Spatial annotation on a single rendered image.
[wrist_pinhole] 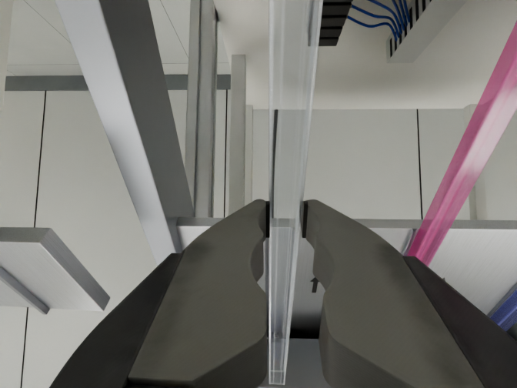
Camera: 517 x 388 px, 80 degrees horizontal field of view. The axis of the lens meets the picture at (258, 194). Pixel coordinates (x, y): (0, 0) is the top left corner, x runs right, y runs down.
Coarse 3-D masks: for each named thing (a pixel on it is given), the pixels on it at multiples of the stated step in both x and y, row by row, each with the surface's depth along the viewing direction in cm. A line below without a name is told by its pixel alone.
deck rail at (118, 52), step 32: (64, 0) 13; (96, 0) 13; (128, 0) 16; (96, 32) 14; (128, 32) 16; (96, 64) 15; (128, 64) 16; (160, 64) 20; (96, 96) 16; (128, 96) 16; (160, 96) 20; (128, 128) 17; (160, 128) 20; (128, 160) 18; (160, 160) 20; (128, 192) 20; (160, 192) 20; (160, 224) 22; (160, 256) 24
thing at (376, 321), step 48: (336, 240) 10; (384, 240) 10; (336, 288) 8; (384, 288) 8; (336, 336) 7; (384, 336) 7; (432, 336) 7; (336, 384) 7; (384, 384) 6; (432, 384) 6; (480, 384) 6
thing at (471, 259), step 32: (192, 224) 24; (384, 224) 24; (416, 224) 24; (480, 224) 23; (512, 224) 23; (448, 256) 25; (480, 256) 25; (512, 256) 25; (320, 288) 29; (480, 288) 28; (512, 288) 28; (320, 320) 33
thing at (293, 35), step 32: (288, 0) 8; (320, 0) 8; (288, 32) 8; (288, 64) 9; (288, 96) 10; (288, 128) 10; (288, 160) 11; (288, 192) 12; (288, 224) 13; (288, 256) 15; (288, 288) 17; (288, 320) 19; (288, 352) 22
